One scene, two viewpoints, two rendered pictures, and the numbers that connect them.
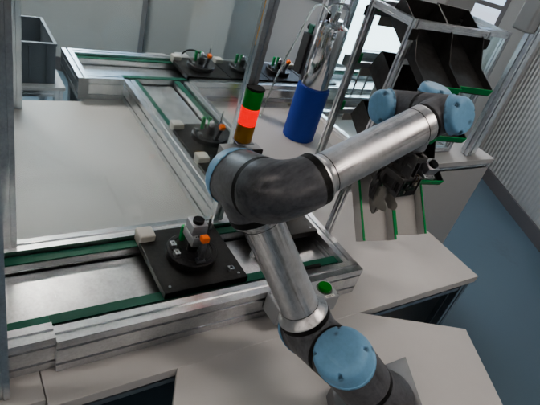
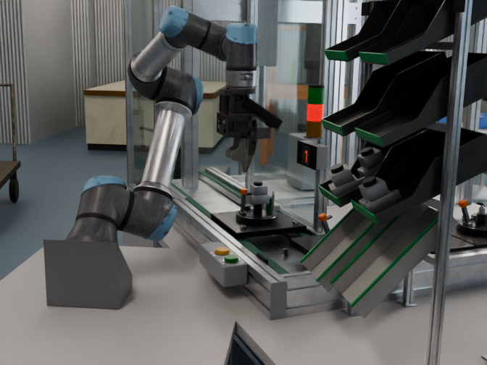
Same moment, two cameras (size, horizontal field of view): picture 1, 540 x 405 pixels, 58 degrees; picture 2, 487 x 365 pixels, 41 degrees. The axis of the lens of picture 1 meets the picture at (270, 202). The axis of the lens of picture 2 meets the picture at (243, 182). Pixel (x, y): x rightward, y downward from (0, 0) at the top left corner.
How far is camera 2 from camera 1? 2.46 m
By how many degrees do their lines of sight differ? 98
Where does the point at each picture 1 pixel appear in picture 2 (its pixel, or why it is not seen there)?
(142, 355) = (182, 240)
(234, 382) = (154, 261)
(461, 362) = not seen: outside the picture
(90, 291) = not seen: hidden behind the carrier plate
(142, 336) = (187, 227)
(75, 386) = not seen: hidden behind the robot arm
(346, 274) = (260, 276)
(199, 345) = (190, 253)
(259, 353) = (180, 270)
